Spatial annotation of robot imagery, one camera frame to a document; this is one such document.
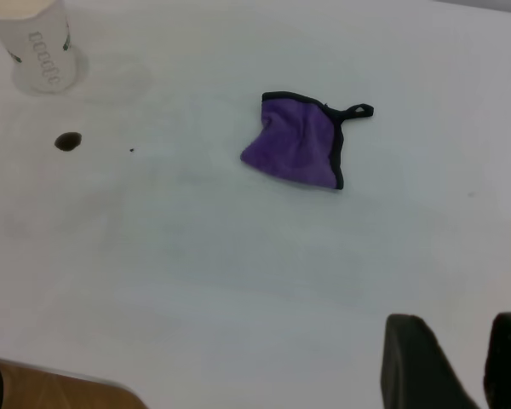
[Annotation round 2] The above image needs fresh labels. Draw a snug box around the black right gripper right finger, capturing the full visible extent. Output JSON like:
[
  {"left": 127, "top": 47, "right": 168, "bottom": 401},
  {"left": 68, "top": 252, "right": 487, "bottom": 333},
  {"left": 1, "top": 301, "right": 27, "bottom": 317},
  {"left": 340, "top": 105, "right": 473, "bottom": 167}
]
[{"left": 482, "top": 311, "right": 511, "bottom": 409}]

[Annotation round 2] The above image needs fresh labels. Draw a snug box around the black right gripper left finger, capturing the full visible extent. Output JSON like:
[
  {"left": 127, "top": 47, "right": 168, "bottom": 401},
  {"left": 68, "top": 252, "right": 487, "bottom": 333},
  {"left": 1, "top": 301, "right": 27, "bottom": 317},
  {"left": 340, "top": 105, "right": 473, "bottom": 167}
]
[{"left": 380, "top": 313, "right": 481, "bottom": 409}]

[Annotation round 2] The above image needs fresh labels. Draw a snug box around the purple cloth with black trim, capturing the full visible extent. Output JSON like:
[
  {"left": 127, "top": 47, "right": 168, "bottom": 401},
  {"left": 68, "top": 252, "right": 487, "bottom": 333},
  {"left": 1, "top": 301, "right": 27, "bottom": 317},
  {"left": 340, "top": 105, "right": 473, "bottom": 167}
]
[{"left": 239, "top": 90, "right": 376, "bottom": 192}]

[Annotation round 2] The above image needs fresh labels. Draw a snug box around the white paper coffee cup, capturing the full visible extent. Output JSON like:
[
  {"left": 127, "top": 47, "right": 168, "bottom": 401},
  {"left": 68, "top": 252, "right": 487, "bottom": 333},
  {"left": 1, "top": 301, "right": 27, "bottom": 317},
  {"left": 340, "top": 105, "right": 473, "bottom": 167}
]
[{"left": 0, "top": 0, "right": 78, "bottom": 95}]

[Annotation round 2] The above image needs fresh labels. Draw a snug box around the dark coffee spill spot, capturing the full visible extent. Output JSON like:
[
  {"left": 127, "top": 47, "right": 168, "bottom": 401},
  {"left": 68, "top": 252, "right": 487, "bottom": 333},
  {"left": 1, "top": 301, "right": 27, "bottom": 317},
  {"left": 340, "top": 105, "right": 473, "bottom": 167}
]
[{"left": 54, "top": 131, "right": 83, "bottom": 153}]

